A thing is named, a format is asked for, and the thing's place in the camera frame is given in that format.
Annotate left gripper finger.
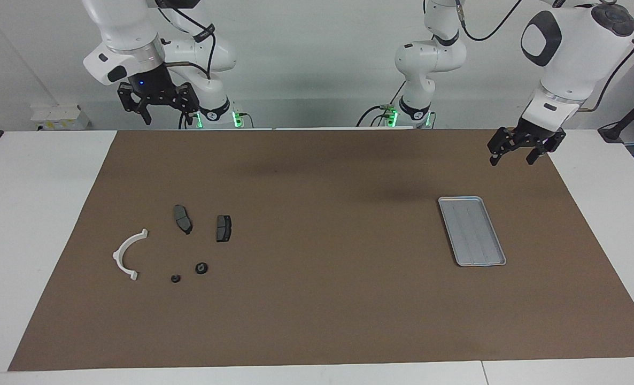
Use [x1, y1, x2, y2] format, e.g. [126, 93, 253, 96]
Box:
[487, 127, 516, 166]
[526, 129, 568, 165]

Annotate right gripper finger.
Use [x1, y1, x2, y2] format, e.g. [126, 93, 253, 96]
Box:
[117, 83, 153, 127]
[176, 83, 200, 128]

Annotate silver metal tray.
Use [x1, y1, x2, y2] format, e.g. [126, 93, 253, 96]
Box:
[438, 196, 507, 267]

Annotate long black stand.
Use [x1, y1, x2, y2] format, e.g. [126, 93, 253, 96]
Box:
[598, 86, 634, 144]

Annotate white box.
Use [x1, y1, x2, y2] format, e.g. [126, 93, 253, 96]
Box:
[31, 104, 89, 131]

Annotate tapered grey brake pad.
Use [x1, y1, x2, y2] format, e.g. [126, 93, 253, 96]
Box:
[173, 204, 194, 236]

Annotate rectangular grey brake pad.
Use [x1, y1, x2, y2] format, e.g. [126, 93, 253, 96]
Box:
[215, 214, 233, 243]

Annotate brown table mat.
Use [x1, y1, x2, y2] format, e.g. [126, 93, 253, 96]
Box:
[7, 127, 634, 372]

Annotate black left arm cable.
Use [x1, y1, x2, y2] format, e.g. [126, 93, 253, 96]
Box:
[455, 0, 634, 113]

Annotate black base cable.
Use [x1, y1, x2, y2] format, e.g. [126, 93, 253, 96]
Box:
[355, 79, 407, 127]

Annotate white semicircular bracket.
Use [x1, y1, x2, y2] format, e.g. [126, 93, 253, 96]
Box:
[112, 228, 149, 282]

